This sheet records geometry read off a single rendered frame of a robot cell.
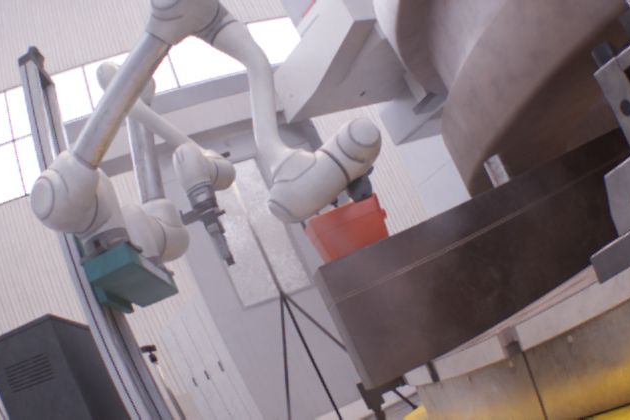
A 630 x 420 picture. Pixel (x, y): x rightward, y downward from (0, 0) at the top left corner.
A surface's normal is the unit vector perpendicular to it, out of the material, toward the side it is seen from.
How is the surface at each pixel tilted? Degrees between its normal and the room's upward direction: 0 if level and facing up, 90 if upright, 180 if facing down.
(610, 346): 90
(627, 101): 90
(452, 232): 90
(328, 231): 97
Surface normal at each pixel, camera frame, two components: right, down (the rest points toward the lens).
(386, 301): 0.11, -0.28
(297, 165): -0.11, -0.45
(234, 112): 0.40, -0.38
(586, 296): -0.84, 0.28
